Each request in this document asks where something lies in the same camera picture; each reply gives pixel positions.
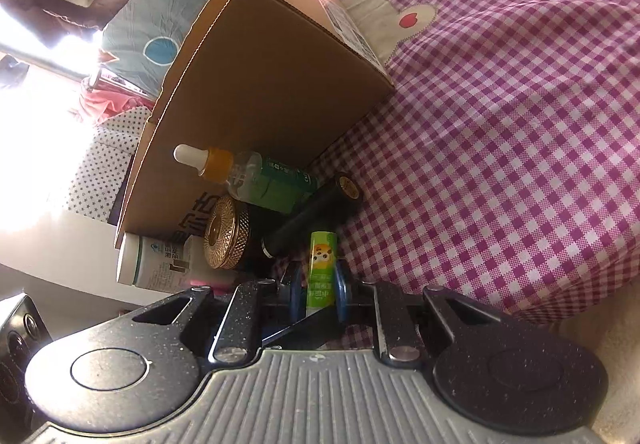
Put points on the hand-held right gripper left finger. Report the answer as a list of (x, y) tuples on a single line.
[(295, 296)]

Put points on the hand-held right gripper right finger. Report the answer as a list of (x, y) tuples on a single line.
[(343, 294)]

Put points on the green printed tube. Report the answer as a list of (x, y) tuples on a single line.
[(322, 274)]

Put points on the dropper bottle with green label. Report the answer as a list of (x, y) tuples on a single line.
[(260, 184)]

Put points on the brown cardboard box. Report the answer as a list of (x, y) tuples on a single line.
[(260, 73)]

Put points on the black cylinder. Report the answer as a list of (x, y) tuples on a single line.
[(310, 216)]

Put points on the white plastic bottle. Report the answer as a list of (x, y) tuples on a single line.
[(160, 264)]

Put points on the white star-patterned cloth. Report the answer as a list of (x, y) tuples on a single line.
[(100, 163)]

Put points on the red checkered tablecloth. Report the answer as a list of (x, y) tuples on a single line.
[(500, 148)]

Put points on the pink cloth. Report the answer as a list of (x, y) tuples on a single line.
[(107, 106)]

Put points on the blue quilt with circles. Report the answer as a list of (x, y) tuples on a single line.
[(165, 13)]

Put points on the brown cloth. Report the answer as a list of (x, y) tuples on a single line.
[(65, 16)]

